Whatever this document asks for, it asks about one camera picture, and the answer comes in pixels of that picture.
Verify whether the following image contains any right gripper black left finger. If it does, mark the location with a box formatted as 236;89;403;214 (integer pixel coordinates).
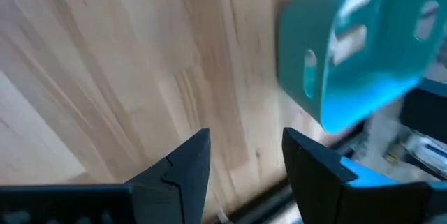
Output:
125;128;212;224

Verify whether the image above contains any teal plastic bin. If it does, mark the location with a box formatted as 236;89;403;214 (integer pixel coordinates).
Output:
275;0;447;135

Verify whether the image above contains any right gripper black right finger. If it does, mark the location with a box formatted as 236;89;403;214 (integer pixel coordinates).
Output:
281;127;434;224

